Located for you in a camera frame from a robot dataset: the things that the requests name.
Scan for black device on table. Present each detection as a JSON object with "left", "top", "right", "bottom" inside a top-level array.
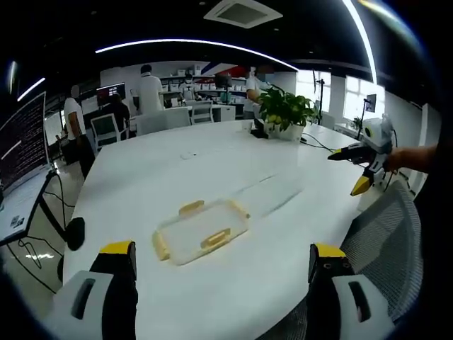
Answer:
[{"left": 250, "top": 118, "right": 270, "bottom": 140}]

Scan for floor cables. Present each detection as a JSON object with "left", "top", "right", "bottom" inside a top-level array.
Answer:
[{"left": 6, "top": 237, "right": 64, "bottom": 295}]

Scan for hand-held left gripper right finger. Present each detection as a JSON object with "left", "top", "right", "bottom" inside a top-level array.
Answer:
[{"left": 306, "top": 242, "right": 396, "bottom": 340}]

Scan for white side desk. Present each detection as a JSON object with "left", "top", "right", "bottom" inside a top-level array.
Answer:
[{"left": 0, "top": 169, "right": 57, "bottom": 247}]

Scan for white office chair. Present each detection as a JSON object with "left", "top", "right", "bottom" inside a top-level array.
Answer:
[
  {"left": 190, "top": 100, "right": 214, "bottom": 125},
  {"left": 90, "top": 113, "right": 120, "bottom": 149}
]

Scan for black cable on table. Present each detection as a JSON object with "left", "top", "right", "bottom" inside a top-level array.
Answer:
[{"left": 299, "top": 133, "right": 336, "bottom": 154}]

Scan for shelves with white boxes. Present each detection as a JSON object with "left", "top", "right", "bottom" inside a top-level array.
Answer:
[{"left": 158, "top": 62, "right": 248, "bottom": 104}]

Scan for black round pad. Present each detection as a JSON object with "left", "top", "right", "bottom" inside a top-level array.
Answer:
[{"left": 66, "top": 216, "right": 86, "bottom": 251}]

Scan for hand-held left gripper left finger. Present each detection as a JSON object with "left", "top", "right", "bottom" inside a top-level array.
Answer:
[{"left": 45, "top": 240, "right": 139, "bottom": 340}]

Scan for short ceiling light strip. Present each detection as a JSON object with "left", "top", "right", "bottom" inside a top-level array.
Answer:
[{"left": 16, "top": 76, "right": 47, "bottom": 103}]

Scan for clear container with yellow clasps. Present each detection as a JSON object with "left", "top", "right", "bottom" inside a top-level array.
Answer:
[{"left": 151, "top": 198, "right": 253, "bottom": 267}]

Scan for grey mesh office chair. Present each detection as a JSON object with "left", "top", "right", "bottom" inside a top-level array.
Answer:
[{"left": 274, "top": 179, "right": 425, "bottom": 340}]

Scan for ceiling air conditioner vent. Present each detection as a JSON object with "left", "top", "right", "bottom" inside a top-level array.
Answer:
[{"left": 202, "top": 0, "right": 285, "bottom": 30}]

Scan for black tripod stand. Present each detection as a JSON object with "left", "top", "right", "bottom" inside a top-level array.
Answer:
[{"left": 311, "top": 68, "right": 327, "bottom": 125}]

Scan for small dark monitor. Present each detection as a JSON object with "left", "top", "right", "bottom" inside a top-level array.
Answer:
[{"left": 214, "top": 73, "right": 233, "bottom": 90}]

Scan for monitor with red screen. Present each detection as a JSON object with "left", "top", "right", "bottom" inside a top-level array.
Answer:
[{"left": 96, "top": 82, "right": 126, "bottom": 108}]

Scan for large computer monitor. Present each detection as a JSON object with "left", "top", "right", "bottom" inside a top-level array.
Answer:
[{"left": 0, "top": 91, "right": 50, "bottom": 200}]

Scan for long ceiling light strip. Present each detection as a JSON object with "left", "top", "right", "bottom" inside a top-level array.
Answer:
[
  {"left": 94, "top": 38, "right": 299, "bottom": 71},
  {"left": 340, "top": 0, "right": 378, "bottom": 83}
]

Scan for green potted plant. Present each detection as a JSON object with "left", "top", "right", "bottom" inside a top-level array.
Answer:
[{"left": 255, "top": 84, "right": 321, "bottom": 142}]

